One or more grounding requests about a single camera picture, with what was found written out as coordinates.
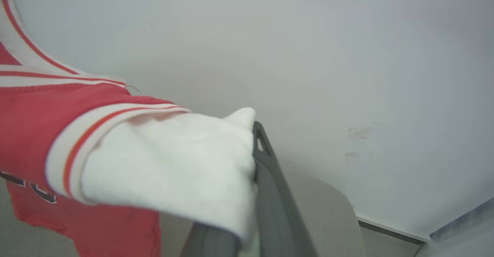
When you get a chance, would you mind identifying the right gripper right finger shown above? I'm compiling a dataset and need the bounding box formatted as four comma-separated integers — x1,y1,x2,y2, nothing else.
252,121,319,257

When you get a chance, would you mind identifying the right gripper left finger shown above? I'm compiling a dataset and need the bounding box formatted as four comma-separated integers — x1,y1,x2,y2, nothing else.
181,221,242,257

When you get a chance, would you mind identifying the red white basketball jersey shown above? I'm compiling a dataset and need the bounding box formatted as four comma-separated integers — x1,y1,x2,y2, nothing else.
0,0,258,257

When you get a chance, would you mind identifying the grey wall baseboard strip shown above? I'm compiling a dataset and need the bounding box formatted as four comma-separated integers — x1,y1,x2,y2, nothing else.
356,215,432,246

